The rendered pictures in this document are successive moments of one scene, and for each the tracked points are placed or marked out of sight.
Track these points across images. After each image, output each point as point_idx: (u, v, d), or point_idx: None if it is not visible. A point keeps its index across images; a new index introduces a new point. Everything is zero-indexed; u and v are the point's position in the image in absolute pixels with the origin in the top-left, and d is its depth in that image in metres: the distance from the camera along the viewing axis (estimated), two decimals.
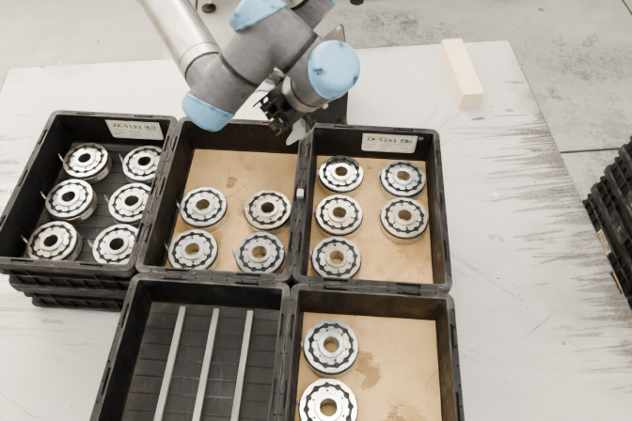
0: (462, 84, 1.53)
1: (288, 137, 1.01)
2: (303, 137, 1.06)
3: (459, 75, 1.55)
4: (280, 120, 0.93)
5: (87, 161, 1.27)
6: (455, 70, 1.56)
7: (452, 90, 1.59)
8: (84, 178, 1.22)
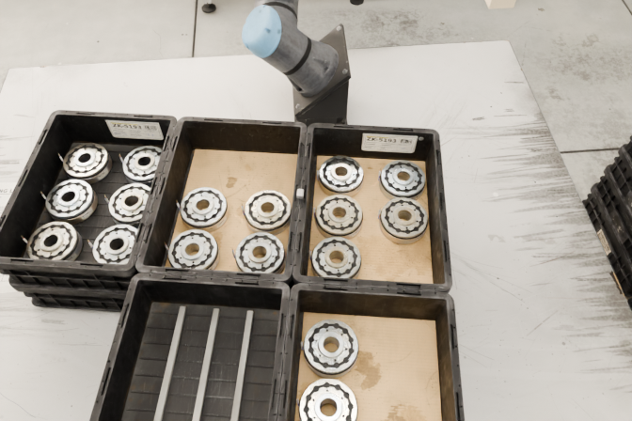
0: None
1: None
2: None
3: None
4: None
5: (87, 161, 1.27)
6: None
7: None
8: (84, 178, 1.22)
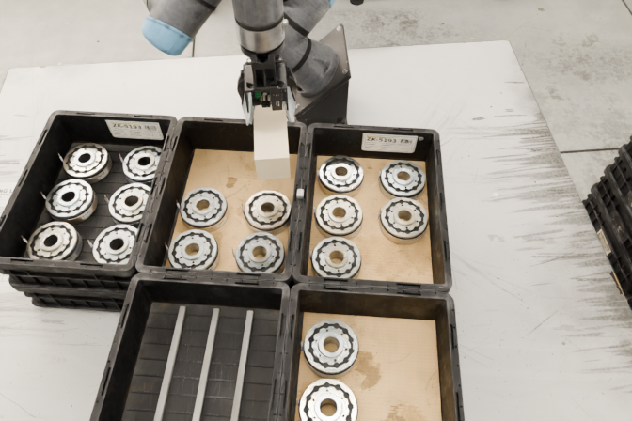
0: (259, 141, 0.96)
1: (288, 114, 0.95)
2: (292, 114, 1.01)
3: (260, 126, 0.98)
4: (275, 86, 0.88)
5: (87, 161, 1.27)
6: (255, 118, 0.99)
7: None
8: (84, 178, 1.22)
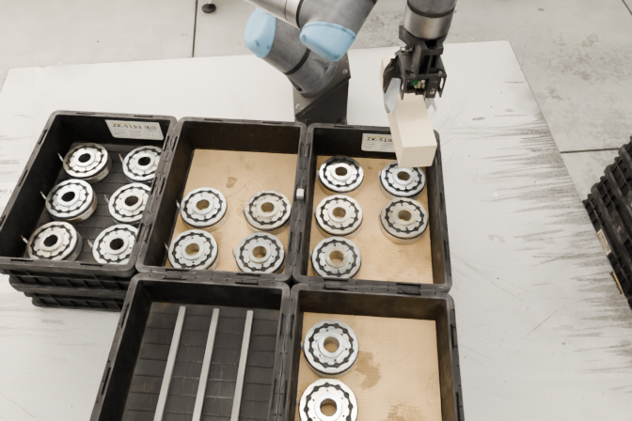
0: (403, 129, 0.97)
1: (434, 101, 0.96)
2: (431, 102, 1.01)
3: (402, 115, 0.99)
4: (434, 74, 0.88)
5: (87, 161, 1.27)
6: (395, 107, 1.00)
7: (393, 136, 1.03)
8: (84, 178, 1.22)
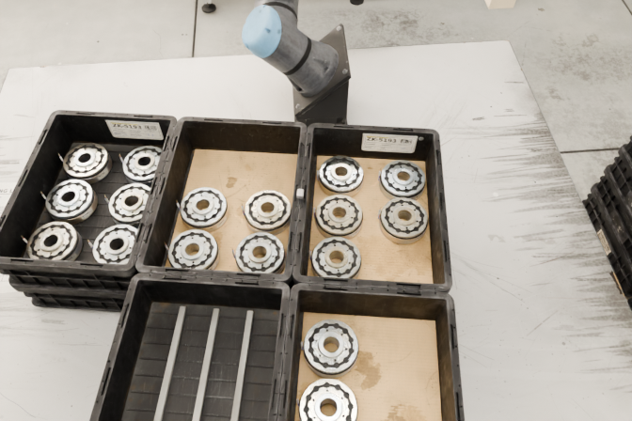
0: None
1: None
2: None
3: None
4: None
5: (87, 161, 1.27)
6: None
7: None
8: (84, 178, 1.22)
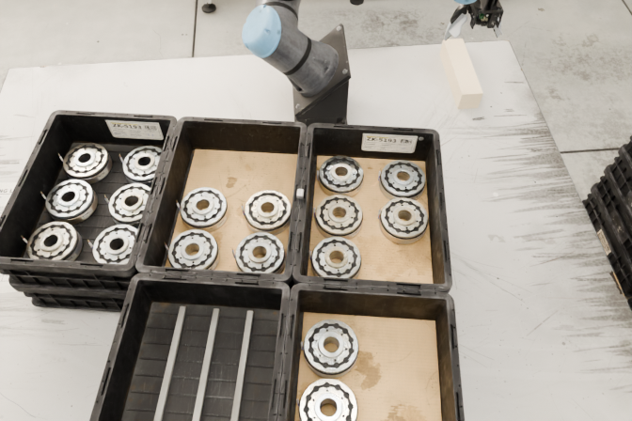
0: (461, 84, 1.53)
1: (499, 29, 1.42)
2: (499, 30, 1.47)
3: (459, 75, 1.55)
4: (495, 10, 1.35)
5: (87, 161, 1.27)
6: (454, 70, 1.57)
7: (452, 90, 1.59)
8: (84, 178, 1.22)
